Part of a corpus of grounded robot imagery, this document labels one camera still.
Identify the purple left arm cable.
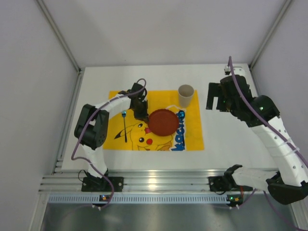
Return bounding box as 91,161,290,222
71,78,116,209

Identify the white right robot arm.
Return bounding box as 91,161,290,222
206,66,308,205

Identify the yellow Pikachu cloth placemat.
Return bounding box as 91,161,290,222
103,90,204,151

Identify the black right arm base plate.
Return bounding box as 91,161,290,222
208,176,253,192

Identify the red-orange plate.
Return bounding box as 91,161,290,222
148,109,179,137

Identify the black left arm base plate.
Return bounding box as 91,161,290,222
81,176,124,192

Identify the aluminium mounting rail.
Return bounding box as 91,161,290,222
38,169,224,193

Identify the beige paper cup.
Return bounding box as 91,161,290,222
178,84,194,108

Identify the left aluminium corner post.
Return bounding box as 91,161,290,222
34,0,81,73

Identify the blue metallic fork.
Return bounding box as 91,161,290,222
121,110,128,142

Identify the aluminium corner post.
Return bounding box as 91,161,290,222
248,0,294,71
34,0,81,73

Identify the right aluminium corner post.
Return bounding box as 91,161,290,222
248,0,294,71

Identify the slotted grey cable duct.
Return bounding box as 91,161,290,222
48,193,230,204

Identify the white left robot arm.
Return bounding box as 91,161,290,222
71,78,149,182

